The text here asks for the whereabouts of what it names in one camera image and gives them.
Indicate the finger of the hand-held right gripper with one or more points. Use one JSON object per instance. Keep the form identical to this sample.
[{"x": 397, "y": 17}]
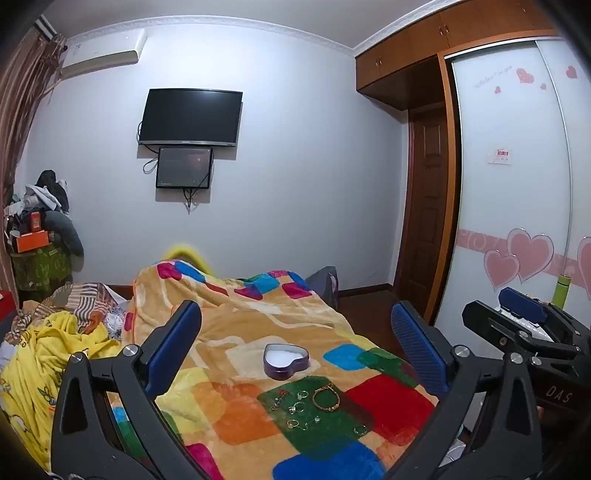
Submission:
[
  {"x": 524, "y": 304},
  {"x": 489, "y": 323}
]

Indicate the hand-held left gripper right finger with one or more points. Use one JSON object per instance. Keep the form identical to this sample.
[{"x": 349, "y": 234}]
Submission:
[{"x": 415, "y": 341}]

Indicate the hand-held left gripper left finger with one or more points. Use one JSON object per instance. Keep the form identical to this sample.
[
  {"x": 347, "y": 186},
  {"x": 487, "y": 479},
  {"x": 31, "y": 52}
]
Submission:
[{"x": 178, "y": 337}]

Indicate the purple heart-shaped box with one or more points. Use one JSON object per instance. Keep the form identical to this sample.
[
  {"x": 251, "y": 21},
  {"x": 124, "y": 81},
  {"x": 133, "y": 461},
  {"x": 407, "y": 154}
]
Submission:
[{"x": 286, "y": 367}]

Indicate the green bottle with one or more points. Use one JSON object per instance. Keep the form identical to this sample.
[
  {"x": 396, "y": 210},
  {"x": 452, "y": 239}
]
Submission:
[{"x": 561, "y": 290}]

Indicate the colourful checked blanket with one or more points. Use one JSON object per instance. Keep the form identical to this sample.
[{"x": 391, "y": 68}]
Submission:
[{"x": 240, "y": 323}]

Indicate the yellow pillow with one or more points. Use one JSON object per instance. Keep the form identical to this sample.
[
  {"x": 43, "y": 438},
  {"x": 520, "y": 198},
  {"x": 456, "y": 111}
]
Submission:
[{"x": 184, "y": 254}]

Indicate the white heart-print wardrobe door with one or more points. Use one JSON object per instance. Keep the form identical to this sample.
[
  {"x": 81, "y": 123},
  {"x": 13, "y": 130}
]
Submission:
[{"x": 508, "y": 207}]

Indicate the striped bed sheet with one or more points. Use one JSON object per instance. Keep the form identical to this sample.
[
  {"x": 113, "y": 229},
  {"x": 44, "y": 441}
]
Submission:
[{"x": 83, "y": 300}]

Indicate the grey bag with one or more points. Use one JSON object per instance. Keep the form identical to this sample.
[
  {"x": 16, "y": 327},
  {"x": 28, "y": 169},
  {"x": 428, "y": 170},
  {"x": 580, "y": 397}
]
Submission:
[{"x": 325, "y": 281}]

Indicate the brown wooden door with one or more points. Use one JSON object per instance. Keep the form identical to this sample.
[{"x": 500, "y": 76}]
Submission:
[{"x": 427, "y": 207}]

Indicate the yellow printed blanket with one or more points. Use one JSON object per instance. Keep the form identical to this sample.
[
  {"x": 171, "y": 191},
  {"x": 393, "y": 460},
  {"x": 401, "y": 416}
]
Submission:
[{"x": 37, "y": 369}]

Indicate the green printed cloth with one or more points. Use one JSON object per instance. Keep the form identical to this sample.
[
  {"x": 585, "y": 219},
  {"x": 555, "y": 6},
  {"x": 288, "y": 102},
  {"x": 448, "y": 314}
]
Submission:
[{"x": 44, "y": 270}]

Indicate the orange box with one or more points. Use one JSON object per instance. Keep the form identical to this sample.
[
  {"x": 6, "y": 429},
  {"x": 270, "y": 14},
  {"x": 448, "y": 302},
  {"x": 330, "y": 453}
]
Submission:
[{"x": 32, "y": 242}]

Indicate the small red box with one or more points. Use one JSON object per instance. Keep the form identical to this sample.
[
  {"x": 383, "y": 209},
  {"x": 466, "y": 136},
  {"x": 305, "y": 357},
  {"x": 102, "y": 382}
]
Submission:
[{"x": 37, "y": 222}]

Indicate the pile of clothes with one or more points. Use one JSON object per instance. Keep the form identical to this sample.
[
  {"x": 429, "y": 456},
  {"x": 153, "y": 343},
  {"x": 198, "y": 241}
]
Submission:
[{"x": 44, "y": 191}]

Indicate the wooden overhead cabinet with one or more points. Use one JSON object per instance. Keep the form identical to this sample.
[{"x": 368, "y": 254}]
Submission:
[{"x": 406, "y": 55}]

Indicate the brown striped curtain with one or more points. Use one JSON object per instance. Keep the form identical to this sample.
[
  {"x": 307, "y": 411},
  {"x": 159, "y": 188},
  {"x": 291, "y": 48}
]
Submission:
[{"x": 23, "y": 106}]

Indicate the white air conditioner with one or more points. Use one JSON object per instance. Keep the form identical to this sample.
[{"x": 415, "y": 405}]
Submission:
[{"x": 101, "y": 53}]

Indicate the white wall label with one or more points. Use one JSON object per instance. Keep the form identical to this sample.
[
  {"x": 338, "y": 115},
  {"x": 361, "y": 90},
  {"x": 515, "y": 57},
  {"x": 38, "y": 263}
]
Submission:
[{"x": 498, "y": 156}]

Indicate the small black wall monitor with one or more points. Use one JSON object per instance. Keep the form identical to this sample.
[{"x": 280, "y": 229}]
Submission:
[{"x": 184, "y": 167}]

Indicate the black wall television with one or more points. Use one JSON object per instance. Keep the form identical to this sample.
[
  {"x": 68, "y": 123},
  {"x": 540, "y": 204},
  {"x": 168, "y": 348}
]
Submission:
[{"x": 189, "y": 115}]

